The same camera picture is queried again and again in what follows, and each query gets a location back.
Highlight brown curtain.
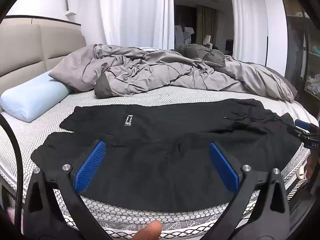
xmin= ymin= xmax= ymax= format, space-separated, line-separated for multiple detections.
xmin=196 ymin=4 xmax=218 ymax=46

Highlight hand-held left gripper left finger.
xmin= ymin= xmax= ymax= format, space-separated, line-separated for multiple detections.
xmin=23 ymin=140 xmax=118 ymax=240

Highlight black pants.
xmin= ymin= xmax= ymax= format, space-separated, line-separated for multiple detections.
xmin=30 ymin=99 xmax=303 ymax=212

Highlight white honeycomb mattress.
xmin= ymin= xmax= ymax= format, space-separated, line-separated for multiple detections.
xmin=0 ymin=84 xmax=320 ymax=240

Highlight wide white curtain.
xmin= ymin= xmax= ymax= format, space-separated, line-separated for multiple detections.
xmin=77 ymin=0 xmax=175 ymax=51

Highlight light blue pillow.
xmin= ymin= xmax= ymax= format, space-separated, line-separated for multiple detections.
xmin=0 ymin=70 xmax=72 ymax=123

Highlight white chair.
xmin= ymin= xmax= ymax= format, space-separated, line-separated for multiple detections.
xmin=202 ymin=35 xmax=213 ymax=50

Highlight beige padded headboard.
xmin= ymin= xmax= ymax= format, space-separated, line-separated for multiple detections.
xmin=0 ymin=15 xmax=87 ymax=93

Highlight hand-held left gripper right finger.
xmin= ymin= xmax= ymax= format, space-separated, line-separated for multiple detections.
xmin=202 ymin=142 xmax=290 ymax=240

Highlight person's right hand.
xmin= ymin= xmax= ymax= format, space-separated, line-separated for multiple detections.
xmin=306 ymin=152 xmax=317 ymax=181

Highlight hanging clothes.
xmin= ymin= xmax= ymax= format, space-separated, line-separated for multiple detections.
xmin=174 ymin=24 xmax=195 ymax=46

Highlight person's left hand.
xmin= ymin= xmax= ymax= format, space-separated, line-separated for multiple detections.
xmin=134 ymin=219 xmax=163 ymax=240

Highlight grey duvet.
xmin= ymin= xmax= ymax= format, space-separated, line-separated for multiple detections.
xmin=49 ymin=44 xmax=298 ymax=103

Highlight dark wardrobe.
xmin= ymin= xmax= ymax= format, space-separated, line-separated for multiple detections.
xmin=277 ymin=0 xmax=320 ymax=107

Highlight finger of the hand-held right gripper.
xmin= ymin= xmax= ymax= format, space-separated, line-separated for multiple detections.
xmin=286 ymin=125 xmax=318 ymax=143
xmin=294 ymin=119 xmax=320 ymax=131

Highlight narrow white curtain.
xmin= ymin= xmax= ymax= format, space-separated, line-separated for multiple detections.
xmin=229 ymin=0 xmax=269 ymax=64

